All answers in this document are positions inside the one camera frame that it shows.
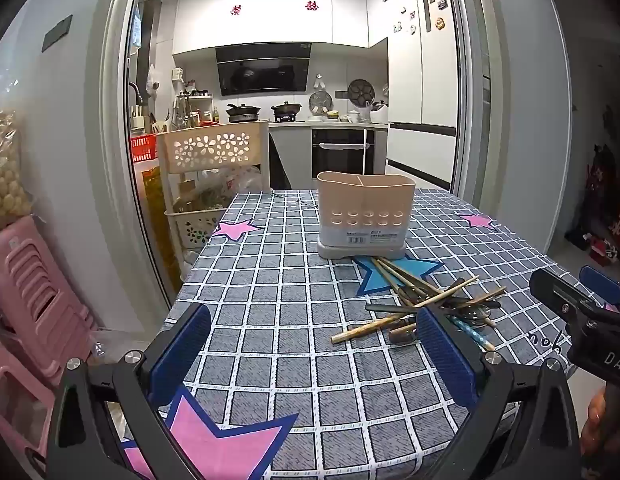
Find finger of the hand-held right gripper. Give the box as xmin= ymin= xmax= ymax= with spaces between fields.
xmin=578 ymin=264 xmax=620 ymax=308
xmin=528 ymin=267 xmax=620 ymax=331

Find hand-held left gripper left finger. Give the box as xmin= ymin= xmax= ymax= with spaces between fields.
xmin=46 ymin=302 xmax=213 ymax=480

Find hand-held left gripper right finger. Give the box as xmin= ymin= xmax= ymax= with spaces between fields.
xmin=415 ymin=305 xmax=584 ymax=480

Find blue patterned wooden chopstick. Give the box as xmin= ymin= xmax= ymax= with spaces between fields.
xmin=447 ymin=314 xmax=496 ymax=352

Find beige plastic utensil holder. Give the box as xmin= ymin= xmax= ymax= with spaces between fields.
xmin=316 ymin=171 xmax=417 ymax=261

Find person's right hand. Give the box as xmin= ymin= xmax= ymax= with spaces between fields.
xmin=580 ymin=385 xmax=620 ymax=461

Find red festive decorations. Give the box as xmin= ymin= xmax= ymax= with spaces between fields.
xmin=564 ymin=142 xmax=620 ymax=267

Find grey checked star tablecloth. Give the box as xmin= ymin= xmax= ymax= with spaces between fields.
xmin=122 ymin=187 xmax=583 ymax=480

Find amber oil bottle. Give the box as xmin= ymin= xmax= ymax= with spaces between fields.
xmin=141 ymin=166 xmax=183 ymax=282

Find stack of pink plastic stools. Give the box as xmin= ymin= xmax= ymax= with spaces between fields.
xmin=0 ymin=214 xmax=108 ymax=466

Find long wooden chopstick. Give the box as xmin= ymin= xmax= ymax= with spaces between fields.
xmin=269 ymin=132 xmax=293 ymax=191

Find beige flower-cutout storage cart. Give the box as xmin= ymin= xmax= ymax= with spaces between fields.
xmin=156 ymin=120 xmax=271 ymax=281

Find red plastic basket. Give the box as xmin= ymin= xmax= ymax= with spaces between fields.
xmin=131 ymin=135 xmax=159 ymax=162

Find black built-in oven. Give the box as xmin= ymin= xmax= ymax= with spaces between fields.
xmin=311 ymin=128 xmax=376 ymax=176

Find grey kitchen counter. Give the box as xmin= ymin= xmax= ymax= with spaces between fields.
xmin=267 ymin=120 xmax=391 ymax=192

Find bag of beige balls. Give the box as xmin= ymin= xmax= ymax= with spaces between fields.
xmin=0 ymin=67 xmax=35 ymax=235

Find white spice rack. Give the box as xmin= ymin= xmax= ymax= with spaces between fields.
xmin=174 ymin=91 xmax=214 ymax=127

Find black wok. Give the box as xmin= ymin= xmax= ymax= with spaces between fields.
xmin=226 ymin=104 xmax=263 ymax=124

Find white refrigerator with magnets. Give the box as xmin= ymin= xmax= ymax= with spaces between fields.
xmin=386 ymin=0 xmax=459 ymax=188

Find black cooking pot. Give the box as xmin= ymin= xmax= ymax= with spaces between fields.
xmin=271 ymin=101 xmax=303 ymax=122

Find white hanging bag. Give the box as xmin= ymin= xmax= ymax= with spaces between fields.
xmin=145 ymin=64 xmax=161 ymax=102

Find round grey plate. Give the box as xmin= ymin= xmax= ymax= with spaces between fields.
xmin=308 ymin=91 xmax=333 ymax=117

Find black range hood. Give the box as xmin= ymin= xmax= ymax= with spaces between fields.
xmin=215 ymin=41 xmax=311 ymax=97

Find white upper kitchen cabinets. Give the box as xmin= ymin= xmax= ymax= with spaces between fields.
xmin=172 ymin=0 xmax=388 ymax=57

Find grey door frame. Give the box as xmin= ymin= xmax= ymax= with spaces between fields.
xmin=97 ymin=0 xmax=495 ymax=308

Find round dark wall rack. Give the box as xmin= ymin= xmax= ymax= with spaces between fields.
xmin=347 ymin=79 xmax=373 ymax=107

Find dark wall panel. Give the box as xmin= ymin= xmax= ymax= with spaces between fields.
xmin=42 ymin=16 xmax=74 ymax=52

